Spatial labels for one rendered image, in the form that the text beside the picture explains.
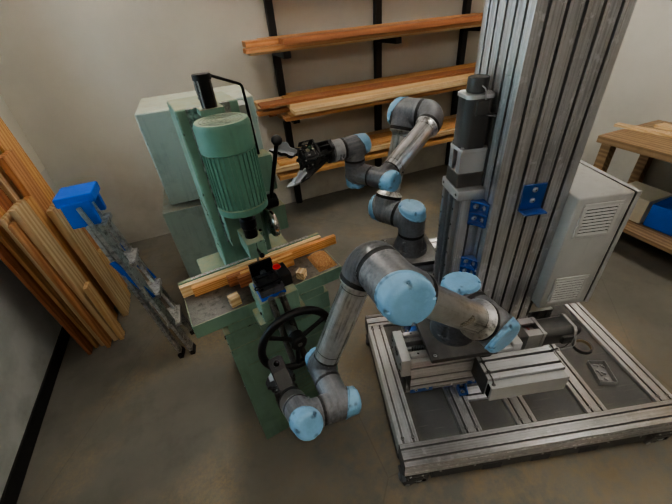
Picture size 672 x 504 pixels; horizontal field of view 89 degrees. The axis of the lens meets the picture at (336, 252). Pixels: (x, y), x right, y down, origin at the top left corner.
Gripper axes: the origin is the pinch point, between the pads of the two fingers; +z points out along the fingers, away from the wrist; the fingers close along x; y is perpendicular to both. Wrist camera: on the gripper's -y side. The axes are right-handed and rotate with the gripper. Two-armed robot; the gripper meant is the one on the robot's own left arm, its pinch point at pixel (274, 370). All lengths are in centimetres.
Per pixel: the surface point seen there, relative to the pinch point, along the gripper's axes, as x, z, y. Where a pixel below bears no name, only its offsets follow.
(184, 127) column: 2, 17, -87
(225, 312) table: -7.5, 15.7, -21.5
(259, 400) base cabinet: -7, 43, 28
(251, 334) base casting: -1.5, 22.6, -8.1
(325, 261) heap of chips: 35.3, 17.4, -25.0
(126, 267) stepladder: -43, 92, -48
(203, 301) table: -13.2, 24.9, -26.8
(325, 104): 130, 162, -127
